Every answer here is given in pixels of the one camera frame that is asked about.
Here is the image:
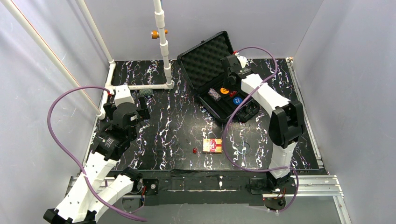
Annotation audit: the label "clear plastic disc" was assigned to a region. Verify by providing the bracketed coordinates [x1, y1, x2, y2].
[237, 141, 251, 155]

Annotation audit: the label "orange clamp on pipe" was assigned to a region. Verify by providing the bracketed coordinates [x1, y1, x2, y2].
[151, 29, 168, 39]

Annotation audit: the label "orange dealer button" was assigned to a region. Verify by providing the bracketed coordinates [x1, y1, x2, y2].
[220, 88, 230, 95]

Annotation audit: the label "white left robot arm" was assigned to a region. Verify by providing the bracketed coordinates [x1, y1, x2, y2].
[43, 94, 147, 224]

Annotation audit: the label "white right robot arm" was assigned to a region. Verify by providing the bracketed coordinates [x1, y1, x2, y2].
[220, 54, 304, 189]

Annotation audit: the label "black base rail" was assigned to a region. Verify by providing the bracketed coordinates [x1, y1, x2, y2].
[141, 169, 278, 206]

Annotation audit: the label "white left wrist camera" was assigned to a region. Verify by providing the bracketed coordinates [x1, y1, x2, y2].
[114, 84, 134, 107]

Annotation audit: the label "red playing card box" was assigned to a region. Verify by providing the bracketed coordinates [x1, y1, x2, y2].
[202, 139, 223, 154]

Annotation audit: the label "white PVC pipe frame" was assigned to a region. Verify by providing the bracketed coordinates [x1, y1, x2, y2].
[1, 0, 174, 119]

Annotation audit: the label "blue small blind button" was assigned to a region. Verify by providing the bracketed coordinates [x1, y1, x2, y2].
[233, 97, 243, 105]

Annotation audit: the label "black foam-lined poker case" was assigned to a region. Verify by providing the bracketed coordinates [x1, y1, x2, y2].
[177, 31, 248, 123]

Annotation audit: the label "green blue poker chip stack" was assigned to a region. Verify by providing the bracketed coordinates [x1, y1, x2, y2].
[139, 89, 153, 96]

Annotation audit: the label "red dice in case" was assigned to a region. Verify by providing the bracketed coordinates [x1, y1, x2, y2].
[229, 91, 238, 97]

